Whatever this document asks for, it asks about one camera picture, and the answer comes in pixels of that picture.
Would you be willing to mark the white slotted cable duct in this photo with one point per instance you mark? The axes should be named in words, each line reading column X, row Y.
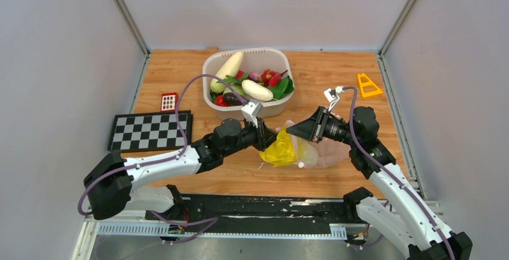
column 166, row 230

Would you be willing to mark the black white checkerboard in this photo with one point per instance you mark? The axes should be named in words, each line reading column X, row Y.
column 143, row 132

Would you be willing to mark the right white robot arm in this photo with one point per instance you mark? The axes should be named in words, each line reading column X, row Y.
column 412, row 227

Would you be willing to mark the yellow toy cabbage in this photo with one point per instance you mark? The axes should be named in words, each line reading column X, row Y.
column 290, row 150

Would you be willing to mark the red toy chili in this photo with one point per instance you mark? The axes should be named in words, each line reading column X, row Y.
column 271, row 77

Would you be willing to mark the clear pink zip bag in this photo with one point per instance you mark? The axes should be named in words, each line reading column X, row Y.
column 330, row 152

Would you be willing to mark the yellow plastic triangle frame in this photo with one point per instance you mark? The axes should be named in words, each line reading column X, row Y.
column 367, row 87

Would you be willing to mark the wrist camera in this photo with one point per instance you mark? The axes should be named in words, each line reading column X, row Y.
column 251, row 110
column 333, row 96

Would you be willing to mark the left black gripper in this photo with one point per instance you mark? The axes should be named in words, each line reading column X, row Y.
column 265, row 137

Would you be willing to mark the green toy leaf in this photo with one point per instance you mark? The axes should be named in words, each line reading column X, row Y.
column 282, row 89

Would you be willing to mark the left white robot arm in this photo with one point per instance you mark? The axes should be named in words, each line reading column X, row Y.
column 109, row 187

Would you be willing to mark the red toy tomato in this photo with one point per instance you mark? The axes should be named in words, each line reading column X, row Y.
column 219, row 101

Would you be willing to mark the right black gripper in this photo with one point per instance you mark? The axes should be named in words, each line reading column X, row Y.
column 308, row 129

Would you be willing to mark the purple toy eggplant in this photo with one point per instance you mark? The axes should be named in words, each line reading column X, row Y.
column 232, row 100

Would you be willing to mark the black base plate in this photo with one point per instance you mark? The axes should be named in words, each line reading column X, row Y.
column 264, row 214

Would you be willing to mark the long white toy radish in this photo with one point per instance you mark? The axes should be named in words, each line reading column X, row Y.
column 230, row 68

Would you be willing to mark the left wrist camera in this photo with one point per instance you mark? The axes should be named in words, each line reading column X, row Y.
column 251, row 110

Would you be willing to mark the red white grid block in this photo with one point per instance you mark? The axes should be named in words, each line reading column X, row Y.
column 168, row 102

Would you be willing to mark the white plastic basket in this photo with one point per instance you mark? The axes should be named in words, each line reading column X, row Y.
column 255, row 59

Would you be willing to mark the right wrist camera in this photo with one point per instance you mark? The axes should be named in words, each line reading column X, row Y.
column 333, row 96

